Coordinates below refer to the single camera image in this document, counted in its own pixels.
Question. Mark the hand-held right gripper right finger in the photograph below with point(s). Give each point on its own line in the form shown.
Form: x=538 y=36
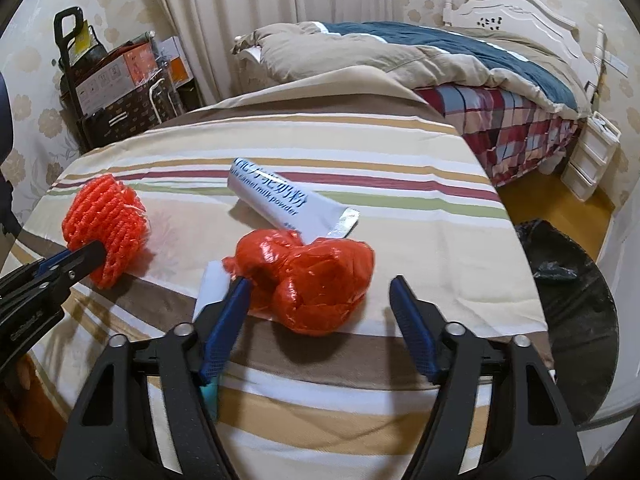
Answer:
x=415 y=330

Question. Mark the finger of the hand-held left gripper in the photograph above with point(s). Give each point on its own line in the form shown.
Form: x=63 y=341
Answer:
x=55 y=261
x=75 y=272

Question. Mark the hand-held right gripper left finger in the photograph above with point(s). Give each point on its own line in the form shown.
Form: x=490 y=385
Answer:
x=227 y=320

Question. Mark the red foam net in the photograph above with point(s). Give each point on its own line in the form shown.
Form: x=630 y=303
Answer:
x=105 y=210

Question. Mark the orange plastic bag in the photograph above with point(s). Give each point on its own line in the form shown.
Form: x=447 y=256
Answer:
x=310 y=280

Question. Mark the black trash bin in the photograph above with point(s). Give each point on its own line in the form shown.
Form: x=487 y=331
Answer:
x=575 y=320

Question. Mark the person's left hand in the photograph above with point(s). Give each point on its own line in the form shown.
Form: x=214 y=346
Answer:
x=22 y=376

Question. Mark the white crumpled wrapper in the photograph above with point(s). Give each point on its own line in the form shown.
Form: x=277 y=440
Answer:
x=212 y=285

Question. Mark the green plastic piece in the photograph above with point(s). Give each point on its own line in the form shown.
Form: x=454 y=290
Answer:
x=211 y=397

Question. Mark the white sachet packet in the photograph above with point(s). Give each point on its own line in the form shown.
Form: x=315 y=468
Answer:
x=270 y=195

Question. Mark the black office chair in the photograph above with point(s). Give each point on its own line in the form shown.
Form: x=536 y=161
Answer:
x=4 y=125

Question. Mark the brown patterned storage bag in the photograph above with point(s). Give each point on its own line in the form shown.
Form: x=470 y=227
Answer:
x=130 y=115

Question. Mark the grey and orange cardboard box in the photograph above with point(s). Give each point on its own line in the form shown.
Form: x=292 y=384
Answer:
x=107 y=80

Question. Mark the yellow paper tag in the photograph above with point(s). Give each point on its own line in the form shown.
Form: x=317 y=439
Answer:
x=85 y=40

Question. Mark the plaid bed sheet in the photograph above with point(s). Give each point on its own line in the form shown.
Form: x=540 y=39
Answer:
x=510 y=125

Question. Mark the white and orange box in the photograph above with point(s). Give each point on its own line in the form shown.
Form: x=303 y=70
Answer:
x=177 y=55

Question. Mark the white plastic drawer unit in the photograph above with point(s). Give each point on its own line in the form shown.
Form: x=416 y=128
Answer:
x=587 y=160

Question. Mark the beige and teal duvet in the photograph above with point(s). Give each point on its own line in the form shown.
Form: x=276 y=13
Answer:
x=400 y=55

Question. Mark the cream curtain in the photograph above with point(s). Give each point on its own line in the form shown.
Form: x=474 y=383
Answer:
x=280 y=10

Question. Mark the white bed headboard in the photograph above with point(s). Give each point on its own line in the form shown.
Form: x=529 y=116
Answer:
x=525 y=10

